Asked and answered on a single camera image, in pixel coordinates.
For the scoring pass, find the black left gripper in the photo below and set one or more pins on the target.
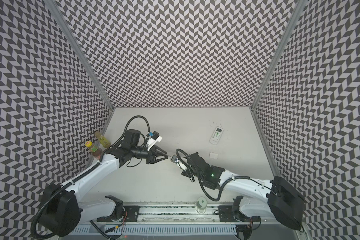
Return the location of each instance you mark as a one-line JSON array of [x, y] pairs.
[[153, 154]]

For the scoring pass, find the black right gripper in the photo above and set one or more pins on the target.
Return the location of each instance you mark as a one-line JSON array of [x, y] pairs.
[[187, 167]]

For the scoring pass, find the white battery cover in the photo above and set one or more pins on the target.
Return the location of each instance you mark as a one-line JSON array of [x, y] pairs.
[[213, 156]]

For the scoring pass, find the white air conditioner remote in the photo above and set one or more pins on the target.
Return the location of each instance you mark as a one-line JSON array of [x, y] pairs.
[[175, 159]]

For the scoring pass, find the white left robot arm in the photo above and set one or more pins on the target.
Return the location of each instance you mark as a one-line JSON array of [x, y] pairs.
[[62, 208]]

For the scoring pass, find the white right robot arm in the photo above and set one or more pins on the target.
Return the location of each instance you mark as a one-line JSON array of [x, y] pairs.
[[275, 198]]

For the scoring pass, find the yellow-green drink bottle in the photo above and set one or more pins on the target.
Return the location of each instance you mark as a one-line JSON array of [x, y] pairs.
[[102, 140]]

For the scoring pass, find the red tea bottle yellow cap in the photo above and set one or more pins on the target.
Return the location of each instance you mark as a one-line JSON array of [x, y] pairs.
[[94, 150]]

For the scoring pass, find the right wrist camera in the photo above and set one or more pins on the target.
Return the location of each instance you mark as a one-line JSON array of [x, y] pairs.
[[182, 166]]

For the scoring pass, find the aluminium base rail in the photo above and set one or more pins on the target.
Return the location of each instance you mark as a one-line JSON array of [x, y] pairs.
[[175, 212]]

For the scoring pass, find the aluminium left corner post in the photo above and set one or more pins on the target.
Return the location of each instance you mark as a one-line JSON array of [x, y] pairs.
[[52, 6]]

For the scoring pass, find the aluminium corner post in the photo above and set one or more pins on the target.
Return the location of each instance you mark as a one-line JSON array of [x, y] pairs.
[[296, 14], [52, 6]]

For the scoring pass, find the aluminium right corner post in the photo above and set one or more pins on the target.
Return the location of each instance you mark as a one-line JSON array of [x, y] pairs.
[[296, 14]]

